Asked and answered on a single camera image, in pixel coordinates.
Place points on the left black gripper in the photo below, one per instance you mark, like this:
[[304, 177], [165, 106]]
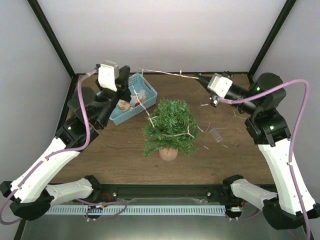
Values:
[[122, 83]]

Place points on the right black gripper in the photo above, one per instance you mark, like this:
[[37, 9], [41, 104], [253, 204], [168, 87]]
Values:
[[215, 99]]

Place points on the small green christmas tree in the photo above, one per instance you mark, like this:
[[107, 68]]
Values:
[[171, 126]]

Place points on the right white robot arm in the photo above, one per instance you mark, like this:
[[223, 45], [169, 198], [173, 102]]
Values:
[[292, 204]]

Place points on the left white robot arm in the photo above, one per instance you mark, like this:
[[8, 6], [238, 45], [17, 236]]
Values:
[[31, 195]]

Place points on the blue plastic basket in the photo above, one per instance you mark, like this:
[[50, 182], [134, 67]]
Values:
[[137, 82]]

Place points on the gingerbread figure ornament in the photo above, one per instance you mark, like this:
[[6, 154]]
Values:
[[124, 105]]

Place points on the clear battery box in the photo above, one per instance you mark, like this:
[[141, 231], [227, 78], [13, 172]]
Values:
[[216, 135]]

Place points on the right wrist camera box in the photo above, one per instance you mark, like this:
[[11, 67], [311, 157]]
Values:
[[220, 85]]

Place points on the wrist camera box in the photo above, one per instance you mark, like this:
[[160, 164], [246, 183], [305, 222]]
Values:
[[220, 85], [108, 72]]

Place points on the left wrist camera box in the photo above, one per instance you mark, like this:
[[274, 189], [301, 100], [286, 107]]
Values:
[[108, 72]]

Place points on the black frame post left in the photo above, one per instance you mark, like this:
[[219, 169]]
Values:
[[42, 19]]

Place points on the black frame post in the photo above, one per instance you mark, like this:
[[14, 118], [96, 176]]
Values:
[[275, 29], [42, 19]]

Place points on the black frame post right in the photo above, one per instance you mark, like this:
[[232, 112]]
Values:
[[275, 29]]

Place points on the black aluminium front rail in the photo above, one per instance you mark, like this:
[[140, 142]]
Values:
[[160, 191]]

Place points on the light blue cable duct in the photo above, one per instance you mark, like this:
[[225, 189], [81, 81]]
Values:
[[140, 210]]

